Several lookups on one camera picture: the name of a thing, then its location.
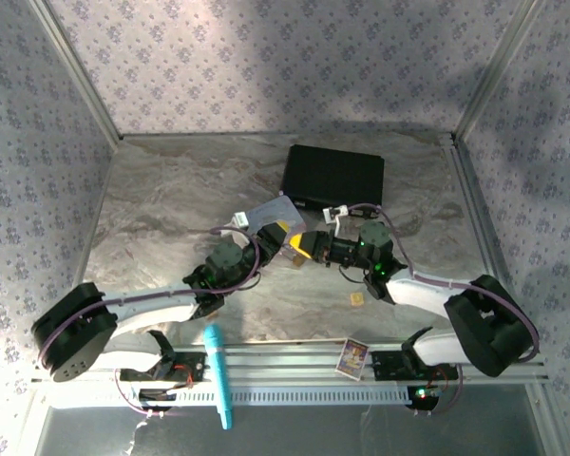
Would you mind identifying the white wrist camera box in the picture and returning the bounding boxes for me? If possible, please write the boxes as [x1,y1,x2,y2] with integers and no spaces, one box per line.
[322,204,351,225]
[219,211,252,238]

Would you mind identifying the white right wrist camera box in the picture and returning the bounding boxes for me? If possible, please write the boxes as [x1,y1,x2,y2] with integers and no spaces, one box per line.
[322,204,351,225]

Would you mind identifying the aluminium corner post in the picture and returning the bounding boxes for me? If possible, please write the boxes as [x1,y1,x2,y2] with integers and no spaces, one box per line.
[28,0,124,142]
[453,0,541,140]

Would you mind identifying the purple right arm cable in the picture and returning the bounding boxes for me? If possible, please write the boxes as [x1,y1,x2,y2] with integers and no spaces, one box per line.
[349,202,541,363]

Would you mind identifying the black left controller board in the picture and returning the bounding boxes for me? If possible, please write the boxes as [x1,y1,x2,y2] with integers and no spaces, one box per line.
[138,388,178,412]

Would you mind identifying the small illustrated card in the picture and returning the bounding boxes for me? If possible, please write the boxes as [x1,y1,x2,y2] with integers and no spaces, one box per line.
[336,337,372,380]

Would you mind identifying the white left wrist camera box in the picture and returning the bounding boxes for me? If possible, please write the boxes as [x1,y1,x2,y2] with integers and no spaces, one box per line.
[219,211,252,238]

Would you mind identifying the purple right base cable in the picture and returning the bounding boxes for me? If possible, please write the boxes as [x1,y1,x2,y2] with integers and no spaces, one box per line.
[415,363,465,417]

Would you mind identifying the black hard case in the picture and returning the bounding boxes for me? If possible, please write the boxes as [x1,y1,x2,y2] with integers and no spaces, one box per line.
[280,144,386,215]

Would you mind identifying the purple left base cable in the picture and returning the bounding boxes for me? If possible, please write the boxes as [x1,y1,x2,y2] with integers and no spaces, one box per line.
[113,365,167,420]

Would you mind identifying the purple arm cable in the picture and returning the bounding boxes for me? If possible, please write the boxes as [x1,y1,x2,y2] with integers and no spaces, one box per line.
[349,202,541,363]
[37,226,262,370]

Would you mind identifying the black controller board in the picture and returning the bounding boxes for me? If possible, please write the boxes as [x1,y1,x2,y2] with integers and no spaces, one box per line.
[138,388,178,412]
[405,385,441,412]

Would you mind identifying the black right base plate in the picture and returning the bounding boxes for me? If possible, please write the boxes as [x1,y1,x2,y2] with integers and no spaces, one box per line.
[370,350,460,381]

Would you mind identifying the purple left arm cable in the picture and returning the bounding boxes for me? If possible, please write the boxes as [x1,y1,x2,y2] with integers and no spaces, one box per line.
[37,226,262,370]

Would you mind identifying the aluminium rail frame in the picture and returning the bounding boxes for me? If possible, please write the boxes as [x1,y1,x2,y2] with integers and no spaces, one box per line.
[30,344,550,386]

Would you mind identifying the pastel cartoon tin box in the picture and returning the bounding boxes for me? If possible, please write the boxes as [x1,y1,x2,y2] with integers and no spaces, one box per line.
[243,196,309,239]

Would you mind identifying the black right controller board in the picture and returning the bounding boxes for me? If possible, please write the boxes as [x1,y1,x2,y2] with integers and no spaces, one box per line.
[405,385,441,412]

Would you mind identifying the aluminium table side rail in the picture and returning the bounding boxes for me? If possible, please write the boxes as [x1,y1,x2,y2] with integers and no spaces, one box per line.
[444,135,503,267]

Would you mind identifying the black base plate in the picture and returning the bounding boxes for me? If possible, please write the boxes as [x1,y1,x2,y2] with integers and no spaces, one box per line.
[118,351,209,384]
[370,350,460,381]

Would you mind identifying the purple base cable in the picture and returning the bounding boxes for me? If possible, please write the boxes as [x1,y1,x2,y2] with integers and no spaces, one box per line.
[113,365,167,420]
[415,363,465,417]

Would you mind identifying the white slotted cable duct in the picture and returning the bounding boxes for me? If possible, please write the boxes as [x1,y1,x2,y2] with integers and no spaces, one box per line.
[130,389,412,408]

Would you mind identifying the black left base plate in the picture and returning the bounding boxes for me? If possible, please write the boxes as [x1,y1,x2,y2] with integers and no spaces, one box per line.
[118,351,209,384]

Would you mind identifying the turquoise marker pen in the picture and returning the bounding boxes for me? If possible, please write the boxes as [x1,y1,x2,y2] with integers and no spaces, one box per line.
[203,324,236,431]

